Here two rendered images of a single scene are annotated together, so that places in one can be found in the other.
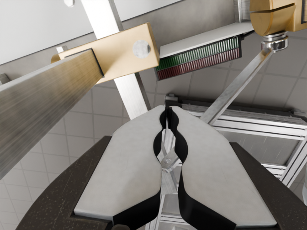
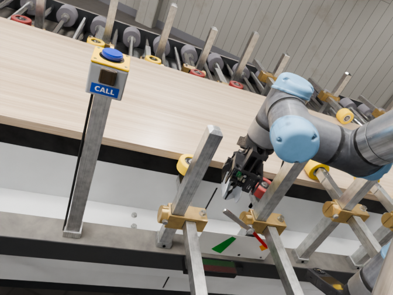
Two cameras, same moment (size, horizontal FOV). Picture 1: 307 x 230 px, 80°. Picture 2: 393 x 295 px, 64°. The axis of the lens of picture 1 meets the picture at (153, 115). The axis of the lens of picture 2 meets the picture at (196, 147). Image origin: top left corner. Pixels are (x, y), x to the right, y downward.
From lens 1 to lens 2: 82 cm
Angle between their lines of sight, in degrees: 87
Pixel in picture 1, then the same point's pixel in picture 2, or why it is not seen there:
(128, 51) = (196, 212)
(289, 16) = (251, 217)
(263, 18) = (244, 218)
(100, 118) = not seen: outside the picture
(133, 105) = (192, 235)
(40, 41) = not seen: hidden behind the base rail
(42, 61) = (114, 230)
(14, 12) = (95, 217)
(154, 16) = not seen: hidden behind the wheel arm
